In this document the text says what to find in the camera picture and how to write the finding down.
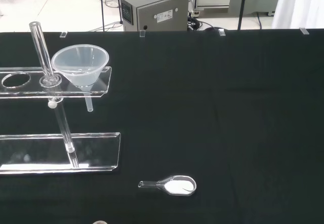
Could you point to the glass weighing funnel with powder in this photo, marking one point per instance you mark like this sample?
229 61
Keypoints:
177 186

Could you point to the clear acrylic funnel stand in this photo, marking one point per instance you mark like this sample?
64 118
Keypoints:
25 155

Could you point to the black bench cloth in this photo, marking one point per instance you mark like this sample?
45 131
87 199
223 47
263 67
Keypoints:
227 107

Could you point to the clear tape strip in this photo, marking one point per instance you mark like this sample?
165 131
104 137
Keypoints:
63 34
221 32
304 31
142 33

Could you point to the grey metal control cabinet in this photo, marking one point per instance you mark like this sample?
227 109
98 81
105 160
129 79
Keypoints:
162 8

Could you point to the white curtain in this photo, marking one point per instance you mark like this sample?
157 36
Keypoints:
298 3

